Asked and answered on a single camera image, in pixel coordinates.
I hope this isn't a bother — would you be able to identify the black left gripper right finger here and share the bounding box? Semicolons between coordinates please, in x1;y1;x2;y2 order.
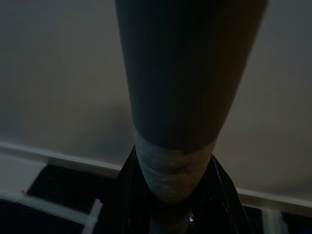
189;155;247;234

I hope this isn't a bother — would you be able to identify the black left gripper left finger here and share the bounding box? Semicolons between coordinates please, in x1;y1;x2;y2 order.
114;145;153;234

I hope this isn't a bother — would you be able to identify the black floor mat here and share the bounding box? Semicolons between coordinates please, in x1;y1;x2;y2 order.
0;163;312;234

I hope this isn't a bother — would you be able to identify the white floor tape strip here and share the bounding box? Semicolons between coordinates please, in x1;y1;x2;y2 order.
0;190;103;234

